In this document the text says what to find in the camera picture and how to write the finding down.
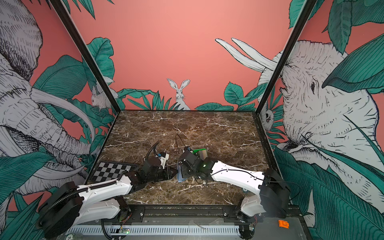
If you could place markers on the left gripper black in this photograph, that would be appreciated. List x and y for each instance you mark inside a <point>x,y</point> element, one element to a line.
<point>168,171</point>

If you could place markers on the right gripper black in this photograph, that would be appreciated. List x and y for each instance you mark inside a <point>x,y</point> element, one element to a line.
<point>185,174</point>

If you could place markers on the green plastic card tray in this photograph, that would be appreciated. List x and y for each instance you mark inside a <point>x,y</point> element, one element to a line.
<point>196,151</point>

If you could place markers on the blue leather card holder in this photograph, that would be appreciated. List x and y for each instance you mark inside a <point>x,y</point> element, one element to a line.
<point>179,174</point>

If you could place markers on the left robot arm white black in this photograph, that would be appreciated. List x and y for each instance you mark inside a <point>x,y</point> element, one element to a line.
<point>72,205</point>

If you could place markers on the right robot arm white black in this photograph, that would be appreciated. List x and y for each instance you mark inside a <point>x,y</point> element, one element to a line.
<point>271,194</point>

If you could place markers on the gold credit card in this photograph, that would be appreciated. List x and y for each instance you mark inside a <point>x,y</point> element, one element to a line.
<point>203,154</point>

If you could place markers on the checkerboard calibration board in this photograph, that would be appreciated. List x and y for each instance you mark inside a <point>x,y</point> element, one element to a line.
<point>106,171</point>

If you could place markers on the orange connector clip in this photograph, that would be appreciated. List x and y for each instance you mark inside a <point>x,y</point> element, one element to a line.
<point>283,224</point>

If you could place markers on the black front mounting rail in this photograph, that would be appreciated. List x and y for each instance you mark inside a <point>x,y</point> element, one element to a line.
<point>227,213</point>

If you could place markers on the white slotted cable duct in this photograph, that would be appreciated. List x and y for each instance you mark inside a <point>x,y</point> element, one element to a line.
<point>139,230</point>

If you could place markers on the left black frame post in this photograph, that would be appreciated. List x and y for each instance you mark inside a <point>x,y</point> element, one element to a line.
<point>67,21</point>

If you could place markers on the black frame post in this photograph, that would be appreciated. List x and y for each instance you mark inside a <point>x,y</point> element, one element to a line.
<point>67,21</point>
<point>301,21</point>

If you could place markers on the right black frame post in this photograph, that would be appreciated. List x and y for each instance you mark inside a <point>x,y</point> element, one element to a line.
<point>301,21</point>

